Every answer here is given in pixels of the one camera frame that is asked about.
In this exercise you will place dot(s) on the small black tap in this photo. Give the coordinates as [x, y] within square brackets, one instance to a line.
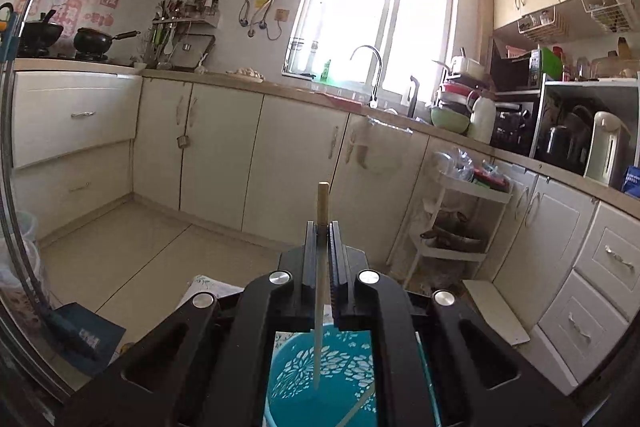
[413, 94]

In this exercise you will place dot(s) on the chrome sink faucet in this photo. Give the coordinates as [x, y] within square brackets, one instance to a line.
[378, 72]

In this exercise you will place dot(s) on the steel kettle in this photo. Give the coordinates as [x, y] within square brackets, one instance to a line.
[557, 144]

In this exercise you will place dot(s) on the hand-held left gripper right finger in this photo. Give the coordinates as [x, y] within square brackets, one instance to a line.
[334, 267]

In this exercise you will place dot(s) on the cream drawer cabinet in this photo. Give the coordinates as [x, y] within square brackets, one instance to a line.
[75, 117]

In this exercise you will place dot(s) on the stack of bowls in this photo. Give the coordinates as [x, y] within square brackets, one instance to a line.
[450, 119]

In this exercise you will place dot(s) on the wall socket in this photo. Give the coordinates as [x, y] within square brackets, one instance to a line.
[282, 14]

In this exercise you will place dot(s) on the cream base cabinets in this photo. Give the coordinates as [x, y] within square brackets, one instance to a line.
[290, 157]

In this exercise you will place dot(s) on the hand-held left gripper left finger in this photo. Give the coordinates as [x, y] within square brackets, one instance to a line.
[312, 267]

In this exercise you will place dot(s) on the teal patterned cup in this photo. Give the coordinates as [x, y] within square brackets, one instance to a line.
[345, 367]

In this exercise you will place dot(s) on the white electric water boiler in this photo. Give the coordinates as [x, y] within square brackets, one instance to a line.
[607, 152]

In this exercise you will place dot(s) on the green plastic board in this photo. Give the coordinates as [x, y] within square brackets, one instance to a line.
[550, 63]

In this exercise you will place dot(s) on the dark metal pan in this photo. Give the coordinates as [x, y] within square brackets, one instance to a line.
[450, 239]

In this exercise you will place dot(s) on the black microwave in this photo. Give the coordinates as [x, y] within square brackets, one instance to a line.
[512, 72]

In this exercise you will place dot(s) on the blue carton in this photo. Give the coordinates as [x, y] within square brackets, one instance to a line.
[632, 181]

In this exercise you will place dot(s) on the kitchen window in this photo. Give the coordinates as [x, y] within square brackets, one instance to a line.
[370, 7]

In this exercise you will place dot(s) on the flat cardboard sheet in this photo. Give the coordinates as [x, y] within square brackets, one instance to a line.
[495, 314]

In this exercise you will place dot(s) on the black wok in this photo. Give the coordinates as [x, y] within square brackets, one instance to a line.
[92, 41]

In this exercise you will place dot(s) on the white counter shelf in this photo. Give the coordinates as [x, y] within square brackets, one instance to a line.
[590, 86]

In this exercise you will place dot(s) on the green bottle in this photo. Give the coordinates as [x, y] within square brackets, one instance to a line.
[326, 72]

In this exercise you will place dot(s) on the white thermos jug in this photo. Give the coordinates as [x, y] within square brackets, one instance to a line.
[483, 122]

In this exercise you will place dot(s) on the black cooking pot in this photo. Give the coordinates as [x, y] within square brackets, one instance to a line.
[40, 34]

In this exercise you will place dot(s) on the wall rack of kitchen utensils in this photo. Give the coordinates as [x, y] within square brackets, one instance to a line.
[185, 14]

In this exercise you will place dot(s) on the clear plastic bags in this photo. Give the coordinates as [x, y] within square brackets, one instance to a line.
[452, 164]

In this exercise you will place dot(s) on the wooden chopstick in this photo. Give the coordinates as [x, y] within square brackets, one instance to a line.
[322, 202]
[358, 406]

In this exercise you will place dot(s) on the white rolling cart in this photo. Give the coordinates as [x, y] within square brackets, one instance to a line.
[467, 257]

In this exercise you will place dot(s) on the clear plastic bin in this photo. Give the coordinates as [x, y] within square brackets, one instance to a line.
[22, 257]

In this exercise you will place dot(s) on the cream corner cabinets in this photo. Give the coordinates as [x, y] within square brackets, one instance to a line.
[555, 247]

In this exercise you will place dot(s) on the blue flat box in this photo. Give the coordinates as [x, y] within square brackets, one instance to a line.
[102, 332]

